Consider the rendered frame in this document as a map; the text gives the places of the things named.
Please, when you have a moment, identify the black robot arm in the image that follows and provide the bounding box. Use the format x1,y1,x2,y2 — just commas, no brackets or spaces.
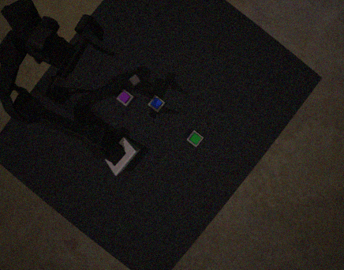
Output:
0,0,125,166

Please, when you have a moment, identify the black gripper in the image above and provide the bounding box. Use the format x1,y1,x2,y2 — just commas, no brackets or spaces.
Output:
39,14,114,105

